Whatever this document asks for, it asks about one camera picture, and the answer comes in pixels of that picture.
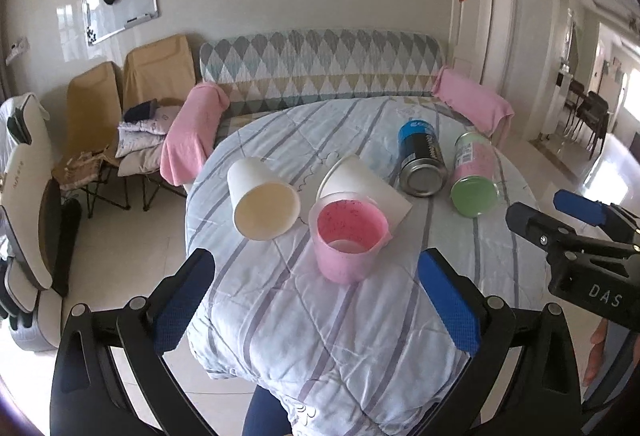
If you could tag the stack of cushions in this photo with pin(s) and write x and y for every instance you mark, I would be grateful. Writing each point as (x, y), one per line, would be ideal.
(141, 134)

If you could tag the pink plastic cup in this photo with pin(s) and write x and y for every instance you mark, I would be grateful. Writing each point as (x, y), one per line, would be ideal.
(348, 230)

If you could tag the pink towel armrest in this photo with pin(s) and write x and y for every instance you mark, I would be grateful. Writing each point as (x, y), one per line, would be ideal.
(191, 136)
(488, 112)

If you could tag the blue black can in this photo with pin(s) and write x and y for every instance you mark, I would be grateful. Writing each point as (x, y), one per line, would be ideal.
(423, 172)

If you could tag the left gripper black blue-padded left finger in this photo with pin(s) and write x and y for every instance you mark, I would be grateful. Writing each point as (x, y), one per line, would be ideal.
(88, 396)

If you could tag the white grey office chair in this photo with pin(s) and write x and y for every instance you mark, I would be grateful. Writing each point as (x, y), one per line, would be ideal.
(38, 228)

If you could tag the dark dining chairs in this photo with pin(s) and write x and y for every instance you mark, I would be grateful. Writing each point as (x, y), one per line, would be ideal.
(589, 110)

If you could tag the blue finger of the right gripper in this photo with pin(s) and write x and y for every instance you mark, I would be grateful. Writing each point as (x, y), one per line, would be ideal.
(579, 207)

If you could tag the white paper cup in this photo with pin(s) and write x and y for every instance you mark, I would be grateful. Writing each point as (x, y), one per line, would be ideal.
(263, 205)
(351, 175)

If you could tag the tan folding chair right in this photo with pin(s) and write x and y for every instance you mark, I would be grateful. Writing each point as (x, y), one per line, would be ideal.
(162, 71)

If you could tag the white paper cup left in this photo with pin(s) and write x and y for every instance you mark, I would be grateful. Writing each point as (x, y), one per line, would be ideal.
(263, 205)

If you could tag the tan folding chair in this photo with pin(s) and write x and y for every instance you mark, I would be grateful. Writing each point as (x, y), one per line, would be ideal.
(93, 112)
(162, 71)

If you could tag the whiteboard on wall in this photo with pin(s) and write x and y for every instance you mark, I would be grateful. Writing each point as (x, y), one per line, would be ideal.
(106, 18)

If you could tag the green pink can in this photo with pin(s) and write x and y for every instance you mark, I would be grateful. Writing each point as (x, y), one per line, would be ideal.
(473, 190)

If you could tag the pink towel right armrest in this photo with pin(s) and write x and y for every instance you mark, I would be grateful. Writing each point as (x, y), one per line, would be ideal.
(488, 112)

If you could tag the striped light blue tablecloth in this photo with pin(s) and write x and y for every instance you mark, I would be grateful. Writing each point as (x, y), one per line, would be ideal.
(363, 359)

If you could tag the triangle patterned sofa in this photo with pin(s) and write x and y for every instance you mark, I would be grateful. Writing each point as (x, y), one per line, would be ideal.
(274, 71)

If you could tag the tan folding chair left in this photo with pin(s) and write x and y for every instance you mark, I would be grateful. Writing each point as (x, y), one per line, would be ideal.
(93, 112)

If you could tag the person's hand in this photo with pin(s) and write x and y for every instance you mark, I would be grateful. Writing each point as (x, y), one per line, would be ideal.
(595, 358)

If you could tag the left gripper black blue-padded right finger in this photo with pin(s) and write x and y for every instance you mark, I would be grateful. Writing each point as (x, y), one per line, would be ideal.
(543, 395)

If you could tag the pink towel left armrest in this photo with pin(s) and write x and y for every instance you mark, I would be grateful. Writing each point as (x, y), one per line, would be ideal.
(191, 136)

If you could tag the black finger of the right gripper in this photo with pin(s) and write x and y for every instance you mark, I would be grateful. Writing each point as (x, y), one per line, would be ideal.
(547, 233)

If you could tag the white paper cup right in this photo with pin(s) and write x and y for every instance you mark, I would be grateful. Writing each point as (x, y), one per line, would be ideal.
(351, 175)

